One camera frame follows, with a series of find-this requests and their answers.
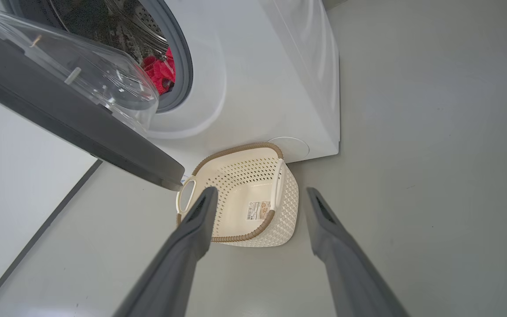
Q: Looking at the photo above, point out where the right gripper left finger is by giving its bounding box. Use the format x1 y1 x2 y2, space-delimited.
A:
113 186 219 317

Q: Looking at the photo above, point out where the red and white garment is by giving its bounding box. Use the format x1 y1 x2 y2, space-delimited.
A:
141 46 177 96

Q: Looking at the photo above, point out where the cream perforated laundry basket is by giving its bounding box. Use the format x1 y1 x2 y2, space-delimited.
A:
176 142 300 248

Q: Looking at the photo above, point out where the white board with dark edge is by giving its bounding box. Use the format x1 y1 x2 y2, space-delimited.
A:
0 87 103 305

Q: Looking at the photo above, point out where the white front-load washing machine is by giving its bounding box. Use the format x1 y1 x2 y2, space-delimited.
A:
0 0 340 177

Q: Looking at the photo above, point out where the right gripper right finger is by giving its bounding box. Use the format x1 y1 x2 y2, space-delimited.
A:
305 187 409 317

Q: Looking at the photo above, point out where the dark grey glass washer door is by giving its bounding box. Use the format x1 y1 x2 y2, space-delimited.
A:
0 4 186 192

